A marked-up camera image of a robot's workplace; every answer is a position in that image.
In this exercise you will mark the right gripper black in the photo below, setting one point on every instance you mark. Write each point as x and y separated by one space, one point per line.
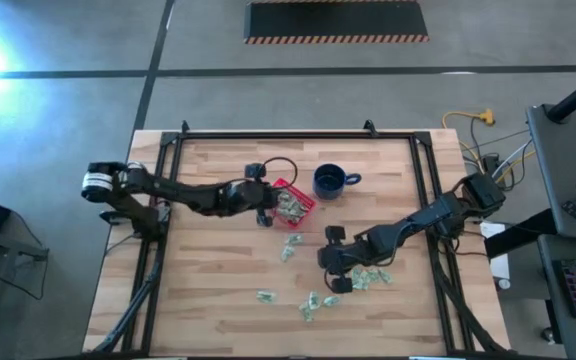
333 257

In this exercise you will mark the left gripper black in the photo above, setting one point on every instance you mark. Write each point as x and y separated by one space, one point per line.
248 197

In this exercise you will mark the green banknote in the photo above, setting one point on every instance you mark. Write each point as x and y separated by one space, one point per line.
331 301
288 200
287 253
385 276
298 207
306 313
357 281
313 300
265 296
296 218
370 275
285 214
294 239

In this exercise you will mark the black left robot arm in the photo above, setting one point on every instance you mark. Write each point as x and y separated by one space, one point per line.
183 192

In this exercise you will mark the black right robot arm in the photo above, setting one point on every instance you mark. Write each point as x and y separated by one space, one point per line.
433 217

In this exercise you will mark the red plastic basket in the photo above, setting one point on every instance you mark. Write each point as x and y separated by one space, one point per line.
304 197

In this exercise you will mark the dark blue ceramic mug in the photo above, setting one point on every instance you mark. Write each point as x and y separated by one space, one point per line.
329 182

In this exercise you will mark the black table clamp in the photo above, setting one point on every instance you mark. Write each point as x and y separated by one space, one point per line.
184 126
369 128

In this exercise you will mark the white box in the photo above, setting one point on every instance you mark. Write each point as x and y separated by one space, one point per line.
500 265

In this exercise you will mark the black power adapter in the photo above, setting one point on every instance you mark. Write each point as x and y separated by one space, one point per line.
490 161

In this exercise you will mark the black desk strut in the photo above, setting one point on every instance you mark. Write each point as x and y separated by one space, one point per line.
518 235

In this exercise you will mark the black hazard-striped floor mat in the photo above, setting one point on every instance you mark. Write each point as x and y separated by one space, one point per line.
335 20

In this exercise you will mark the dark keyboard desk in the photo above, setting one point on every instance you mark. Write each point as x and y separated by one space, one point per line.
548 250

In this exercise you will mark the black caster wheel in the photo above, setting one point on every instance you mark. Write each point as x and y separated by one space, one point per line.
548 334

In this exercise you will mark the grey desk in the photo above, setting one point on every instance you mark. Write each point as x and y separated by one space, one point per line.
558 165

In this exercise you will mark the small black controller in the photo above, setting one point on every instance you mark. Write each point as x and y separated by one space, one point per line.
574 210

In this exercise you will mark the black aluminium rig frame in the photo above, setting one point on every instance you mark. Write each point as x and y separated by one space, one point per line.
293 135

